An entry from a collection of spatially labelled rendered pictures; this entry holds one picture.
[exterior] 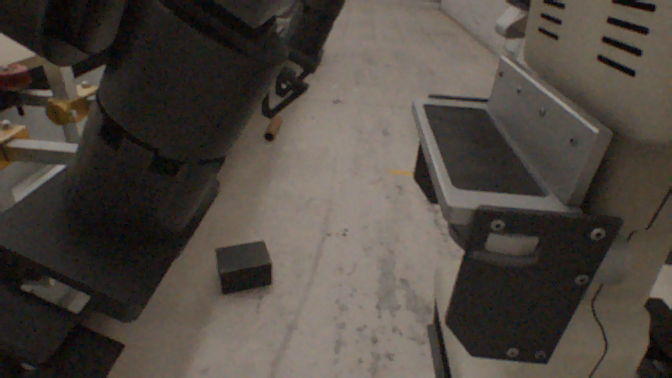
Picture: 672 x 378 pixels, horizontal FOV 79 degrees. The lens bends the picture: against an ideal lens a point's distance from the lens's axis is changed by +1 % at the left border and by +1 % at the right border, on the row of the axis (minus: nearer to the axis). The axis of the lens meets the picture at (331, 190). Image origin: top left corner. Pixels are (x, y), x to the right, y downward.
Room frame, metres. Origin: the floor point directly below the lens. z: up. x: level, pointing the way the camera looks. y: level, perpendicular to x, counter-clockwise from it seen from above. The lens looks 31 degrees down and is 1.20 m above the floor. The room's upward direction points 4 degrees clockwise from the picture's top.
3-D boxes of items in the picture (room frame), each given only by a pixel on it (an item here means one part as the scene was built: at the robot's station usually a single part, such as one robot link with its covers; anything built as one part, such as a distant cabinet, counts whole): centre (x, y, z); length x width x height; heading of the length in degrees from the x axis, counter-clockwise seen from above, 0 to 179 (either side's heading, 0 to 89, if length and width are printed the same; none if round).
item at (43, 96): (0.89, 0.56, 0.84); 0.43 x 0.03 x 0.04; 88
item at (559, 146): (0.37, -0.17, 0.99); 0.28 x 0.16 x 0.22; 178
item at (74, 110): (0.88, 0.60, 0.84); 0.14 x 0.06 x 0.05; 178
